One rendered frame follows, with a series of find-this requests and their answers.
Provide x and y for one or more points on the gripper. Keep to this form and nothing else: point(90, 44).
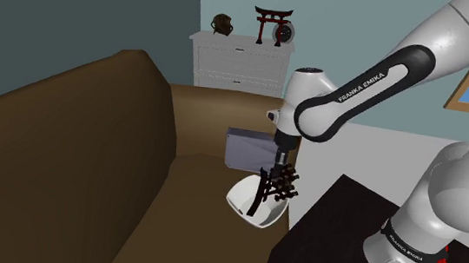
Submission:
point(287, 141)

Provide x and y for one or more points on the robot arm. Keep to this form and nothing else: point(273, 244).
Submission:
point(437, 195)

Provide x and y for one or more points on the grey box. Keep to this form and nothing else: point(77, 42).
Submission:
point(247, 153)

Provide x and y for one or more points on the dark spiky lattice tool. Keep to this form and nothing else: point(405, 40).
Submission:
point(284, 185)

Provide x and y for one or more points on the white bowl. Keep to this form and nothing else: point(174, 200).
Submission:
point(239, 197)

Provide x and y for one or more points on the white chest of drawers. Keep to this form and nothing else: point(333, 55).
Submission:
point(240, 63)

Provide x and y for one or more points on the black robot stand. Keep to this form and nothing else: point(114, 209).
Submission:
point(331, 241)

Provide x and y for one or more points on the brown sofa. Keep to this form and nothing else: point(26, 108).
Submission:
point(66, 154)

